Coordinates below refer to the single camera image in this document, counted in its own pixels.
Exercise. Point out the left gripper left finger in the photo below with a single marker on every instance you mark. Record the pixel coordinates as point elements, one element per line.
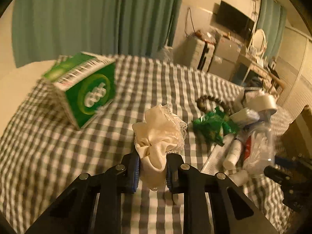
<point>92,203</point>

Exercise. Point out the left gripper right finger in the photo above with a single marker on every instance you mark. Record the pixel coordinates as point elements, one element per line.
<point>213,203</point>

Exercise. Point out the cream satin scrunchie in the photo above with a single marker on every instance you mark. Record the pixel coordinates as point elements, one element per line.
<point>162,132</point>

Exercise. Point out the brown cardboard box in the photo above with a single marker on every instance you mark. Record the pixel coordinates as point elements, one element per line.
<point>296,140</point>

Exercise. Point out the clear plastic bag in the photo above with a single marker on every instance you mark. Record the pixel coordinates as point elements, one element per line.
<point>259,149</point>

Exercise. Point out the white tube bottle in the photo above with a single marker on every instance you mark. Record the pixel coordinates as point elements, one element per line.
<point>233,155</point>

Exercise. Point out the clear plastic comb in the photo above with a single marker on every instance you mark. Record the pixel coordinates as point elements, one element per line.
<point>214,163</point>

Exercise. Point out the clear tape roll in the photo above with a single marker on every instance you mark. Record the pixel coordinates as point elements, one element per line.
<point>263,103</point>

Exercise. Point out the green foil wrapper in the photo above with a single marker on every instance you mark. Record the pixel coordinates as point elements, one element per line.
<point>215,125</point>

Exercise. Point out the white vanity desk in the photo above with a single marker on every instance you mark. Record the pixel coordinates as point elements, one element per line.
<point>260,71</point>

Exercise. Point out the green white medicine box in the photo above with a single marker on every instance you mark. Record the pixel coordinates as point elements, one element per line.
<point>82,85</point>

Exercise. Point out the small grey refrigerator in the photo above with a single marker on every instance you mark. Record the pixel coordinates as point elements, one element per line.
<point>224,59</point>

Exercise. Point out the round white vanity mirror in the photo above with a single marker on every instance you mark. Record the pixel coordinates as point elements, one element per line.
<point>259,41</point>

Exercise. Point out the white suitcase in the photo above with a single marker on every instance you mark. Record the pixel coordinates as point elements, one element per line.
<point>197,54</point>

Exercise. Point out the green curtain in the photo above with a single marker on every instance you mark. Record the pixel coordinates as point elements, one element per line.
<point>272,19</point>
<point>46,29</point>

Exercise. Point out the black wall television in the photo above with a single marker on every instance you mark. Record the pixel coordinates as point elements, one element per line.
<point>236,21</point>

